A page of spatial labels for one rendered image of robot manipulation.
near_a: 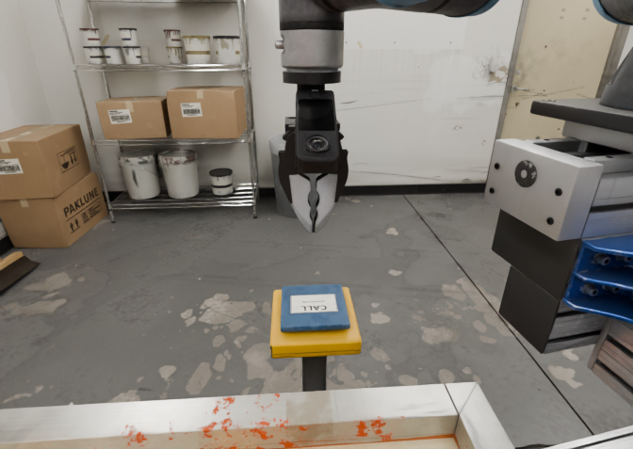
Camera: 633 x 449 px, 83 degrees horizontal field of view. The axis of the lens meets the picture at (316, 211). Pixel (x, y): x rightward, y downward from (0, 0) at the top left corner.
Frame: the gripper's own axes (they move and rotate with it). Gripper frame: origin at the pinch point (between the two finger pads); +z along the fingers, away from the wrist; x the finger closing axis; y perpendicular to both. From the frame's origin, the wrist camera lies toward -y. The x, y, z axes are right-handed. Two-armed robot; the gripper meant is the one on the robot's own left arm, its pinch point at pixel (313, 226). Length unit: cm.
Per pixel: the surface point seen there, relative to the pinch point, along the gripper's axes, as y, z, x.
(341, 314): -2.9, 13.2, -3.9
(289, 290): 3.6, 13.2, 3.7
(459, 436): -21.8, 13.3, -13.3
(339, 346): -6.5, 15.8, -3.2
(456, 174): 290, 90, -161
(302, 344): -6.4, 15.2, 1.9
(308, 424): -21.0, 11.3, 1.8
